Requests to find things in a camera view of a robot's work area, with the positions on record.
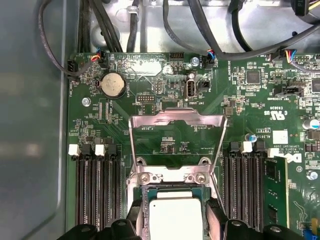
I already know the silver CPU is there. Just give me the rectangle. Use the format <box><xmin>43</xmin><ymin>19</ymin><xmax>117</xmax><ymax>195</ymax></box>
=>
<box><xmin>142</xmin><ymin>188</ymin><xmax>210</xmax><ymax>240</ymax></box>

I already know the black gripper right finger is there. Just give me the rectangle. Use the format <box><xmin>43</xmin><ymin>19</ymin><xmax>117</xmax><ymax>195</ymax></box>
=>
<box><xmin>205</xmin><ymin>197</ymin><xmax>305</xmax><ymax>240</ymax></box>

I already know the metal socket cover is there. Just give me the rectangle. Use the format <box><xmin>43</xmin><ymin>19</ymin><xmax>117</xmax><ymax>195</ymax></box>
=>
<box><xmin>127</xmin><ymin>107</ymin><xmax>229</xmax><ymax>187</ymax></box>

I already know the black power connector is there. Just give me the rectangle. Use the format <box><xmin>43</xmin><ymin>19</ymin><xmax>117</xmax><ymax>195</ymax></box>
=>
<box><xmin>291</xmin><ymin>0</ymin><xmax>320</xmax><ymax>26</ymax></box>

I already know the thick black cable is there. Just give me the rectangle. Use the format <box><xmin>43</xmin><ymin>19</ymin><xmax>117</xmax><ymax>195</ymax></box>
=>
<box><xmin>229</xmin><ymin>0</ymin><xmax>320</xmax><ymax>61</ymax></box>
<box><xmin>162</xmin><ymin>0</ymin><xmax>221</xmax><ymax>55</ymax></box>
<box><xmin>125</xmin><ymin>11</ymin><xmax>141</xmax><ymax>53</ymax></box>
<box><xmin>188</xmin><ymin>0</ymin><xmax>221</xmax><ymax>55</ymax></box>
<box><xmin>87</xmin><ymin>0</ymin><xmax>124</xmax><ymax>53</ymax></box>

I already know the thin black cable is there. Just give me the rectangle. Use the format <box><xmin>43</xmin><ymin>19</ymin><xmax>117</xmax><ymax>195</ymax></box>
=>
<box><xmin>37</xmin><ymin>0</ymin><xmax>77</xmax><ymax>79</ymax></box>

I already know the internal USB port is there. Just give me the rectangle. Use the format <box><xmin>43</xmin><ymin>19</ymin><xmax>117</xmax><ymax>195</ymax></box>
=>
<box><xmin>186</xmin><ymin>79</ymin><xmax>198</xmax><ymax>101</ymax></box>

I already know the green RAM stick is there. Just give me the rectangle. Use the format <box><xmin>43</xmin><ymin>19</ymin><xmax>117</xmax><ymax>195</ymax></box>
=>
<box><xmin>265</xmin><ymin>155</ymin><xmax>289</xmax><ymax>240</ymax></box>

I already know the green motherboard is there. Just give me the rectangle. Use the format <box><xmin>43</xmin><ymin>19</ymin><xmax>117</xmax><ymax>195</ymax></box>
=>
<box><xmin>66</xmin><ymin>51</ymin><xmax>320</xmax><ymax>240</ymax></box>

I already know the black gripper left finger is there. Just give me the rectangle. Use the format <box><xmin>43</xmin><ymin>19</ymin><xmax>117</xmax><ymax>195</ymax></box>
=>
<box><xmin>56</xmin><ymin>199</ymin><xmax>145</xmax><ymax>240</ymax></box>

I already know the metal locking lever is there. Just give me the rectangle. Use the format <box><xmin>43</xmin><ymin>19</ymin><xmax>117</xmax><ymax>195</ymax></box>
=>
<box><xmin>210</xmin><ymin>172</ymin><xmax>226</xmax><ymax>208</ymax></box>

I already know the black PC case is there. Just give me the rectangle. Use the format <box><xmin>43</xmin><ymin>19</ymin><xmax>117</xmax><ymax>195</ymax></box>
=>
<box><xmin>0</xmin><ymin>0</ymin><xmax>320</xmax><ymax>240</ymax></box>

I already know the round coin battery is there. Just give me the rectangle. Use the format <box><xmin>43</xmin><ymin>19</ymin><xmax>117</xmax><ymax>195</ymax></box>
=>
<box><xmin>99</xmin><ymin>71</ymin><xmax>126</xmax><ymax>99</ymax></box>

